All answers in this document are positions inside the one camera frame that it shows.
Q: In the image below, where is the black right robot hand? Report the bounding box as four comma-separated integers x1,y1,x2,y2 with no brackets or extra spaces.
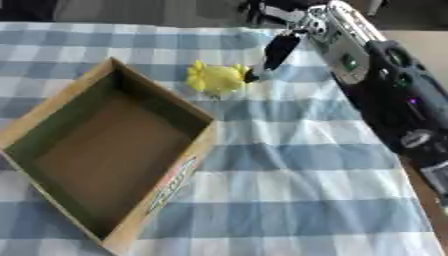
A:
236,0,329,84

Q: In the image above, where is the tan cardboard box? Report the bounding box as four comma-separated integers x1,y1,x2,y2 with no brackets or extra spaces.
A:
0,56,219,256

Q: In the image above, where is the yellow soft toy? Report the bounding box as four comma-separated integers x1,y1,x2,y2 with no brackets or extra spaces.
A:
185,59,252,97

